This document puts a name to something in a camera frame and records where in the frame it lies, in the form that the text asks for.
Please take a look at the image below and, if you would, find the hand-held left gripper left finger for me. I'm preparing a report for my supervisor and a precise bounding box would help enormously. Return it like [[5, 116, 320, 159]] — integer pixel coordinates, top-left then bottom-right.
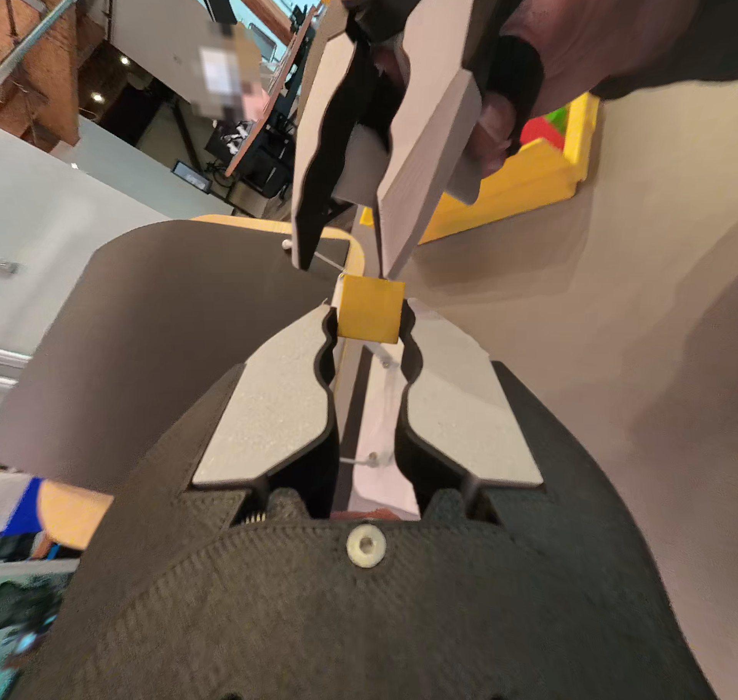
[[192, 305, 342, 490]]

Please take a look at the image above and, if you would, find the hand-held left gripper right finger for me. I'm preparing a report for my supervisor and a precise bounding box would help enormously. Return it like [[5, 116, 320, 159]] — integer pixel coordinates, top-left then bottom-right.
[[396, 301, 544, 490]]

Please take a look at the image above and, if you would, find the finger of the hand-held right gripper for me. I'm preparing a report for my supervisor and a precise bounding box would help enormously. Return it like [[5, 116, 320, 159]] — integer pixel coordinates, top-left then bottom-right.
[[289, 17, 388, 273], [374, 0, 486, 282]]

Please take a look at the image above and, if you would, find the yellow plastic bin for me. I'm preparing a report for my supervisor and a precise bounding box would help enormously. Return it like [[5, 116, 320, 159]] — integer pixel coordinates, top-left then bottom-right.
[[356, 91, 603, 247]]

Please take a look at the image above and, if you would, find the yellow toy cube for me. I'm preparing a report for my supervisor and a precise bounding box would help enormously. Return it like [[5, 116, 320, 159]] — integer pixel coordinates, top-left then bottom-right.
[[331, 272, 408, 347]]

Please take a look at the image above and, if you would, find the person's right hand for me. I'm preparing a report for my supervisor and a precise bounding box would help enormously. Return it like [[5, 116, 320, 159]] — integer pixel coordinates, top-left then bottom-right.
[[473, 0, 738, 182]]

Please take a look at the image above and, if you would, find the long wooden table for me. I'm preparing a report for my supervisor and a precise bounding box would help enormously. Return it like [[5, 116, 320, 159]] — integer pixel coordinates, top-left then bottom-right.
[[223, 0, 321, 184]]

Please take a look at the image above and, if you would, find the green toy block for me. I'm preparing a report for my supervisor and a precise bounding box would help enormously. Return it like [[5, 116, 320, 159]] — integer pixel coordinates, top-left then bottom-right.
[[541, 105, 574, 137]]

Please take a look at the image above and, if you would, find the black wall sign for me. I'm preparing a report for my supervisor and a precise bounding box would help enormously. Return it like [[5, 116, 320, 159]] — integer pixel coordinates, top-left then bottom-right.
[[171, 159, 214, 195]]

